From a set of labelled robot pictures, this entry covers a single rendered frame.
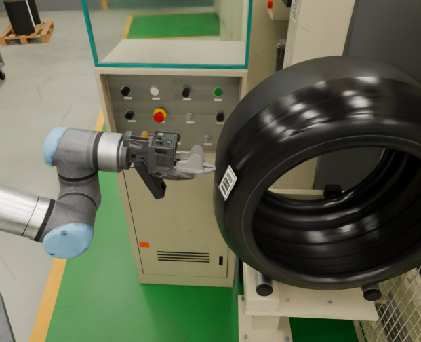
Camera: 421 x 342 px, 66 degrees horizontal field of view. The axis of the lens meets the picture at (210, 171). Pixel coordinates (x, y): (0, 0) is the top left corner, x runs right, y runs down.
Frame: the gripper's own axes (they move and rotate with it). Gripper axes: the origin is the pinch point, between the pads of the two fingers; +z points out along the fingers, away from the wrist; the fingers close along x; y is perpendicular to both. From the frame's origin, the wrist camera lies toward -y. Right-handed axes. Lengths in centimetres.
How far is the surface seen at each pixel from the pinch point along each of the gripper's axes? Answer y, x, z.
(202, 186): -47, 50, -1
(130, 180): -48, 50, -33
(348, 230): -23, 9, 44
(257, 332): -117, 25, 35
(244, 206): 0.5, -11.6, 7.6
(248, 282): -33.3, -5.6, 14.7
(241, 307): -118, 38, 28
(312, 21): 29.6, 26.4, 21.0
